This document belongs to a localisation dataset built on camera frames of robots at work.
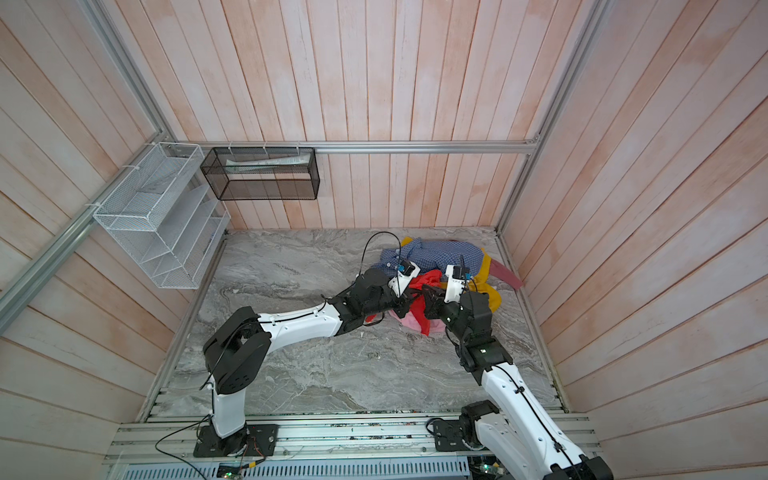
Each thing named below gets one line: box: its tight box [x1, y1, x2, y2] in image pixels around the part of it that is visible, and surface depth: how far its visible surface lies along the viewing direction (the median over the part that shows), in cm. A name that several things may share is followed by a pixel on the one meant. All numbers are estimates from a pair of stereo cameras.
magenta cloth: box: [489, 259, 524, 290], surface depth 108 cm
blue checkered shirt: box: [371, 238, 484, 276], surface depth 99 cm
